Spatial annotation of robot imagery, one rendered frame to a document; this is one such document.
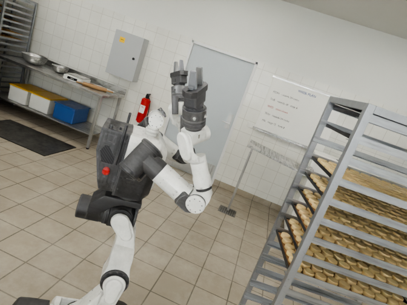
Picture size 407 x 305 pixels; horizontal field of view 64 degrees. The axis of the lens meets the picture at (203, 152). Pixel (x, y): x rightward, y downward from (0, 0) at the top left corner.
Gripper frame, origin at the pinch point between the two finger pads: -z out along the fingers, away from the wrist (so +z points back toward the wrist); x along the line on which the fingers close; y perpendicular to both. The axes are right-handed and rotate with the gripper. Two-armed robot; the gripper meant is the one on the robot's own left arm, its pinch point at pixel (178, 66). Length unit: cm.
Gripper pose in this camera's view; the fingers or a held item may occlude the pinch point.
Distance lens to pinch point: 183.0
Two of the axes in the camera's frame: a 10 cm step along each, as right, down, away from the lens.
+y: -7.5, 0.4, -6.6
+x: 6.6, 0.2, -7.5
